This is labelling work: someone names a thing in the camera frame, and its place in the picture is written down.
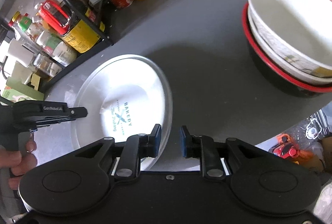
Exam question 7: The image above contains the red rimmed black bowl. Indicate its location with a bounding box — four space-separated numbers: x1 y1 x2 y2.
241 3 331 98

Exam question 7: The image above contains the white seasoning jar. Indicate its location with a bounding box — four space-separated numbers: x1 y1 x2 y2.
8 39 62 78

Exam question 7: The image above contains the orange red toy item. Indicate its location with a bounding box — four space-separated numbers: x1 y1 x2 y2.
269 134 314 164

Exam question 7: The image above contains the white top bowl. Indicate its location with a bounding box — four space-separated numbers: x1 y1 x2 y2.
248 0 331 78

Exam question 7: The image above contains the person's left hand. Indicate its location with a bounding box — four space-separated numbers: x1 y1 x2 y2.
1 139 38 190

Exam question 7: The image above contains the white plate Sweet logo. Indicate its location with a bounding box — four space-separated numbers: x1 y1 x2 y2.
70 54 174 172

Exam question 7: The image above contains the soy sauce bottle red cap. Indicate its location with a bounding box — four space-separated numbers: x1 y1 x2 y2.
38 0 101 54

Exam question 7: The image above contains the dark glass gold-cap bottle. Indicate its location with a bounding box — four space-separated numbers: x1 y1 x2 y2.
51 0 97 35

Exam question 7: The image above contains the white plate Bakery logo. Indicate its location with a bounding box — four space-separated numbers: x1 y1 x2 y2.
100 85 165 142

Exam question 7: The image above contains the green cardboard box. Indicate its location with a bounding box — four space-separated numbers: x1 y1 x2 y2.
1 77 44 103

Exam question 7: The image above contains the white patterned bowl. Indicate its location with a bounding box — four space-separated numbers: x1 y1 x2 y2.
247 9 331 86

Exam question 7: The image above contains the green labelled seasoning jar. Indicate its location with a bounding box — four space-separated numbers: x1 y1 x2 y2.
9 11 77 67

